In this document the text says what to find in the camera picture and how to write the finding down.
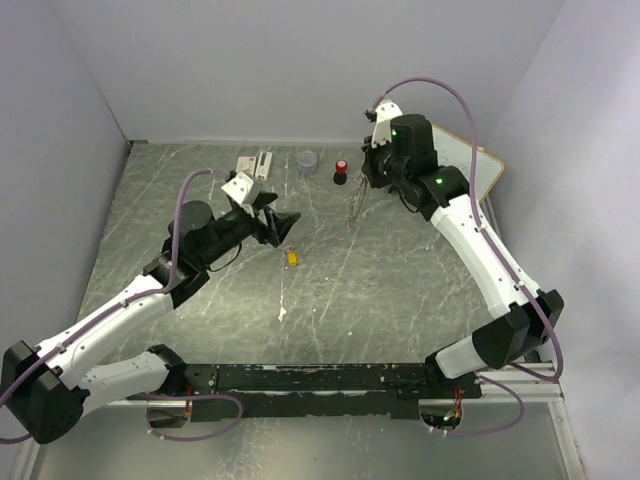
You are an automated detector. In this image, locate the purple cable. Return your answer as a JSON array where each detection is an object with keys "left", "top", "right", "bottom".
[
  {"left": 0, "top": 168, "right": 236, "bottom": 445},
  {"left": 376, "top": 76, "right": 566, "bottom": 437}
]

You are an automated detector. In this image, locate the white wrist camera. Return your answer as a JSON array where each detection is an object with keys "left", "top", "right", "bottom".
[
  {"left": 365, "top": 99, "right": 403, "bottom": 149},
  {"left": 221, "top": 171, "right": 262, "bottom": 218}
]

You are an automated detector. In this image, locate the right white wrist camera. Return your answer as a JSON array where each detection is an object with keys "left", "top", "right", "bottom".
[{"left": 365, "top": 99, "right": 403, "bottom": 149}]

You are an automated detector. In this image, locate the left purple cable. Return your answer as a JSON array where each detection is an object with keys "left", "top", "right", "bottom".
[{"left": 0, "top": 168, "right": 236, "bottom": 445}]

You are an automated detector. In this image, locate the white framed whiteboard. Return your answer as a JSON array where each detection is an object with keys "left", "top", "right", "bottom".
[{"left": 433, "top": 124, "right": 505, "bottom": 202}]

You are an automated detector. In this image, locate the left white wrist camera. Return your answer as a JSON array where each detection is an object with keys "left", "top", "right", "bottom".
[{"left": 221, "top": 171, "right": 262, "bottom": 218}]

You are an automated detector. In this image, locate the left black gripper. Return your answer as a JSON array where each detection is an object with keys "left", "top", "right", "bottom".
[{"left": 198, "top": 189, "right": 300, "bottom": 266}]

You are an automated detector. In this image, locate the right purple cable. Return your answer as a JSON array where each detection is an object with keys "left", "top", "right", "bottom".
[{"left": 376, "top": 76, "right": 566, "bottom": 437}]

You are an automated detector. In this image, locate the white stapler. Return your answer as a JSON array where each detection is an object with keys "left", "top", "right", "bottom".
[{"left": 254, "top": 150, "right": 273, "bottom": 182}]

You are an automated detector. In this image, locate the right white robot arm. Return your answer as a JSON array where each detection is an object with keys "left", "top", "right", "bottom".
[{"left": 362, "top": 104, "right": 564, "bottom": 398}]

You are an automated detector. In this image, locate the clear plastic clip jar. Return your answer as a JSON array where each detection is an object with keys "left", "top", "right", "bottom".
[{"left": 297, "top": 150, "right": 318, "bottom": 176}]

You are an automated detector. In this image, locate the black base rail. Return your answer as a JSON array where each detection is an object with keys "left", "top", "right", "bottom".
[{"left": 154, "top": 363, "right": 481, "bottom": 420}]

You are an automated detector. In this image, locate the green white staple box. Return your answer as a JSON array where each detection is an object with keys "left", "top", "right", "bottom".
[{"left": 236, "top": 155, "right": 257, "bottom": 176}]

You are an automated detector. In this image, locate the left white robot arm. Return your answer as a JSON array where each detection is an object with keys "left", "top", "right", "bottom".
[{"left": 1, "top": 193, "right": 301, "bottom": 444}]

